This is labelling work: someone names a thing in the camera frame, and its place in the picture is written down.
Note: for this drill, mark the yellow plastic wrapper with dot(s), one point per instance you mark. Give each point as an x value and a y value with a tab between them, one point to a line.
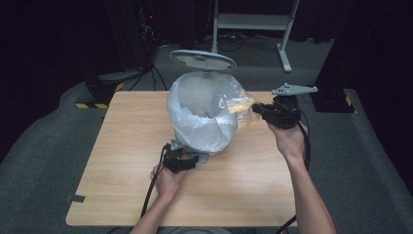
243	112

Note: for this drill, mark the person's left hand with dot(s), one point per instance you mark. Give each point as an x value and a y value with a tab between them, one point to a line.
167	183

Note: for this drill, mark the person's right hand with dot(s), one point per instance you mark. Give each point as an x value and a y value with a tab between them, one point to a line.
290	141

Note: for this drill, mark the black curtain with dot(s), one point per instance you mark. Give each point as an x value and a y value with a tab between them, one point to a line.
39	48
386	65

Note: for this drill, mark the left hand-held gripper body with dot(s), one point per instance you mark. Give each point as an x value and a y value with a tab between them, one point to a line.
173	159

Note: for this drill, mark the black stand with striped base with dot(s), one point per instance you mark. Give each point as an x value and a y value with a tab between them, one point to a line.
331	97
100	92

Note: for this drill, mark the white metal stand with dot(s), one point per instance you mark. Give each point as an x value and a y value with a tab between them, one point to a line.
253	21

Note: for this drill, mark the white plastic bin bag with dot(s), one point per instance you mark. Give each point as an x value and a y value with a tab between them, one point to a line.
198	130

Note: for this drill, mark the dark equipment rack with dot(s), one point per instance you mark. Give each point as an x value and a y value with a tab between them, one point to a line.
146	32

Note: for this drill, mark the grey tape piece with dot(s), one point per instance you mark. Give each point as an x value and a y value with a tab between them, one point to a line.
76	198

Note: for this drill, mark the grey white pedal trash can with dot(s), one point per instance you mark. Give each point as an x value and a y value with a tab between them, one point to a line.
203	60

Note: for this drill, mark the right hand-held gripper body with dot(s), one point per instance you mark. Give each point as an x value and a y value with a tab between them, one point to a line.
287	112

